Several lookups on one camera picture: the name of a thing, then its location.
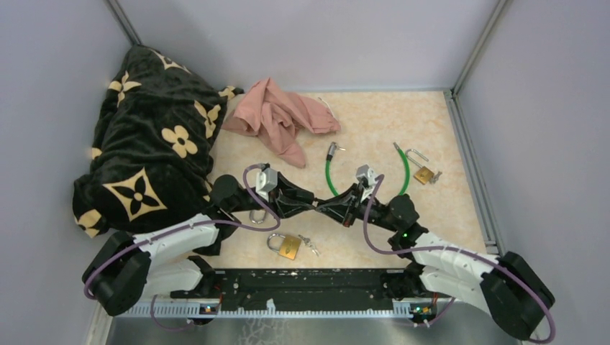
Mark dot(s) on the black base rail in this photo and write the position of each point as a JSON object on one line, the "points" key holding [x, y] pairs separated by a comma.
{"points": [[318, 290]]}

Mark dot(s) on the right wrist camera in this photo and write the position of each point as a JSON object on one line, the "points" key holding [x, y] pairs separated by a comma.
{"points": [[367, 180]]}

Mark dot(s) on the pink cloth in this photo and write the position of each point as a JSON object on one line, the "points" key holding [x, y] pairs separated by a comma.
{"points": [[276, 116]]}

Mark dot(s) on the green cable lock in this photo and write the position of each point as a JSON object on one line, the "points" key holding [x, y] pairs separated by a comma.
{"points": [[333, 147]]}

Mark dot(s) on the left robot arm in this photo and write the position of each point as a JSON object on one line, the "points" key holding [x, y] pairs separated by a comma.
{"points": [[171, 260]]}

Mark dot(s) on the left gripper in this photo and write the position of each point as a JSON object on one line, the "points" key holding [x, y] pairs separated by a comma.
{"points": [[283, 204]]}

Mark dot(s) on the black floral blanket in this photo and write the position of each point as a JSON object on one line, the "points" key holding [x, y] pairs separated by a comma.
{"points": [[151, 152]]}

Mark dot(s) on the brass padlock on cable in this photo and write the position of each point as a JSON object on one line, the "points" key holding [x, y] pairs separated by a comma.
{"points": [[423, 175]]}

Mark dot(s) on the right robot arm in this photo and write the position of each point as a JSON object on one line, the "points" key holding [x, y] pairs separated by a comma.
{"points": [[504, 287]]}

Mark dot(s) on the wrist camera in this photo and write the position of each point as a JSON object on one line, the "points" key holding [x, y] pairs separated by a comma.
{"points": [[367, 180], [266, 182]]}

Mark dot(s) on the aluminium frame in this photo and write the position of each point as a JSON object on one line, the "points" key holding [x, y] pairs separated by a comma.
{"points": [[476, 178]]}

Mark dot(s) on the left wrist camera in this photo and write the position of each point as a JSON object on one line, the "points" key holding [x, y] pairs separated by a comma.
{"points": [[266, 182]]}

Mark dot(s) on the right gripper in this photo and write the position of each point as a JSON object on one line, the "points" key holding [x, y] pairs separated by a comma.
{"points": [[350, 198]]}

